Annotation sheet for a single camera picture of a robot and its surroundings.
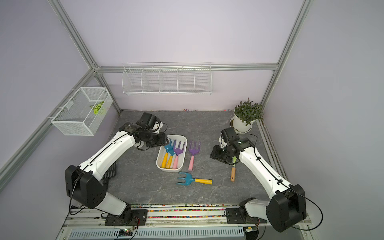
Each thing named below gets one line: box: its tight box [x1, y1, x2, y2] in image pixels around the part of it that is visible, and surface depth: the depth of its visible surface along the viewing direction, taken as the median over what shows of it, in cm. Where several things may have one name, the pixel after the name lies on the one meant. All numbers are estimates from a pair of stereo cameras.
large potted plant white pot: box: [229, 97, 264, 133], surface depth 96 cm
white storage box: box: [156, 134, 188, 173], surface depth 96 cm
